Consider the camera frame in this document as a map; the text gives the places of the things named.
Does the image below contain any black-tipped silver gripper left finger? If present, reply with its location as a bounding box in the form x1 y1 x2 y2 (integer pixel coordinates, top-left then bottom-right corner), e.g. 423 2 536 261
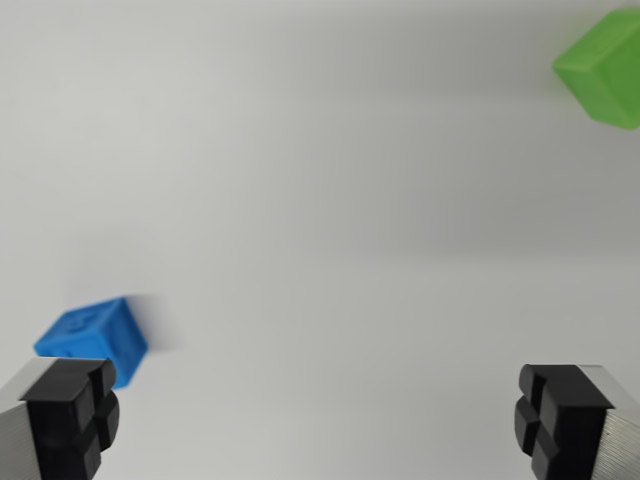
0 356 121 480

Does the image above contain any black-tipped silver gripper right finger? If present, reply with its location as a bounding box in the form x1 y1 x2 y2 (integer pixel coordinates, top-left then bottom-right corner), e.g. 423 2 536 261
513 363 640 480

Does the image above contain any blue soft cube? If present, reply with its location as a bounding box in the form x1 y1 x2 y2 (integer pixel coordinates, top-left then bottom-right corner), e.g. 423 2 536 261
33 296 149 390

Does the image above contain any green soft cube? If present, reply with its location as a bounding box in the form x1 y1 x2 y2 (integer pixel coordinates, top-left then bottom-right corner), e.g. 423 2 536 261
551 7 640 132

